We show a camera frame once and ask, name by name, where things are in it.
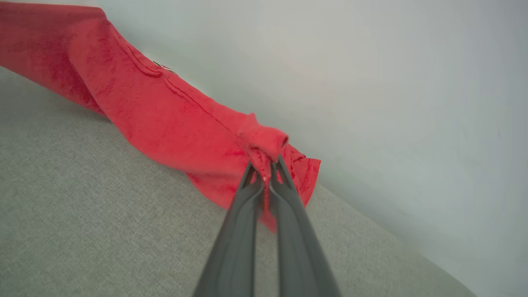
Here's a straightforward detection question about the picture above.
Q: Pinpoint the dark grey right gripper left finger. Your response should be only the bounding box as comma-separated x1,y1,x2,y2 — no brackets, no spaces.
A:
193,162,265,297

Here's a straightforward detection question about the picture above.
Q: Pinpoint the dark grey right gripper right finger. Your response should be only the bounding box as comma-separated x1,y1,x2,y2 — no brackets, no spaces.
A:
269,155,342,297

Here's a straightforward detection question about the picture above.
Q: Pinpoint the red white sports garment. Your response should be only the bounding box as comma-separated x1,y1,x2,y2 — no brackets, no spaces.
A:
0,2,321,233

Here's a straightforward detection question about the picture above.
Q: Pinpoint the grey fabric sofa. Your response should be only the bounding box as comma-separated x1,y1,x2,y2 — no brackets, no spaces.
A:
0,66,479,297

